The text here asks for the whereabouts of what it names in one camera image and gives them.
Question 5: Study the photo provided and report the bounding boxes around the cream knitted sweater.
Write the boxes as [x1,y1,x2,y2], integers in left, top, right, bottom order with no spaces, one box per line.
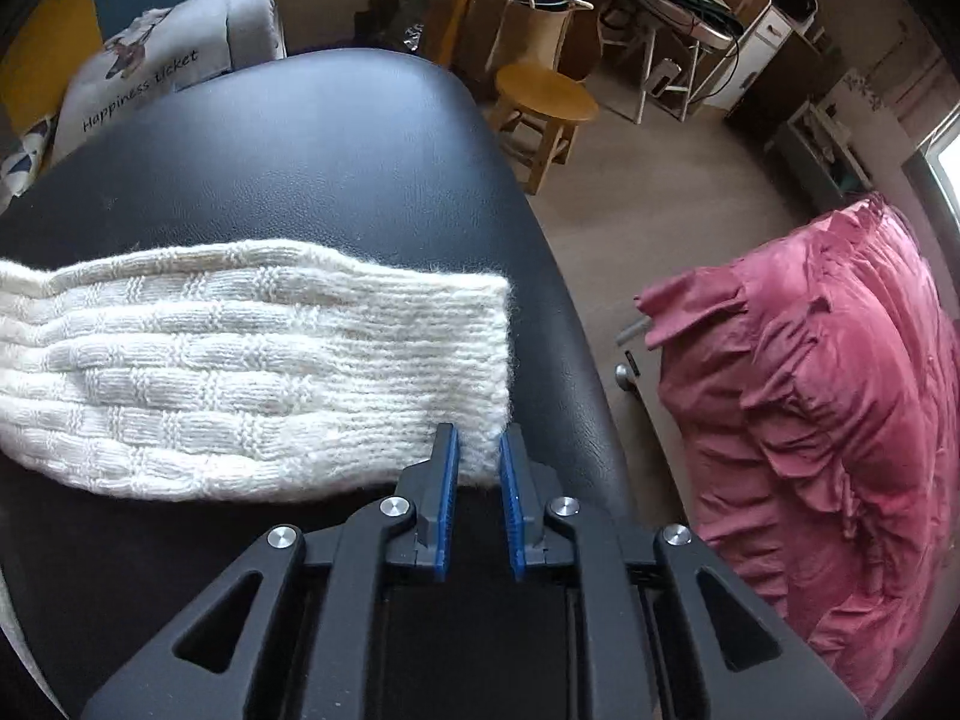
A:
[2,239,512,502]

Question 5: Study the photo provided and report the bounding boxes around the pink ruffled bed cover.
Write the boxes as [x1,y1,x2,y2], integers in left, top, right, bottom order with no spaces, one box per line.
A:
[635,193,958,712]

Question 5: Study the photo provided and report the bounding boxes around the round wooden stool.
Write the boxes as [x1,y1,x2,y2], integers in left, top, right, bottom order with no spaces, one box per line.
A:
[487,62,599,195]

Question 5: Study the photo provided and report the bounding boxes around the white low shelf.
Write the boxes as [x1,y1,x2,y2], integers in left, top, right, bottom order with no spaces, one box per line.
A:
[770,103,874,213]

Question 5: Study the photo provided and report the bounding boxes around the woven basket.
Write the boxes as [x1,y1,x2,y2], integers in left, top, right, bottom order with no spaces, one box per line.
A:
[491,0,594,70]

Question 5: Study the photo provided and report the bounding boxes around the grey deer print pillow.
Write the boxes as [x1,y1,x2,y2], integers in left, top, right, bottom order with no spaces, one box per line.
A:
[47,1,235,166]

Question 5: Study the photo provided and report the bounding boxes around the triangle pattern pillow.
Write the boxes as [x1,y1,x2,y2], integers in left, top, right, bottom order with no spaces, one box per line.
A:
[2,114,59,210]

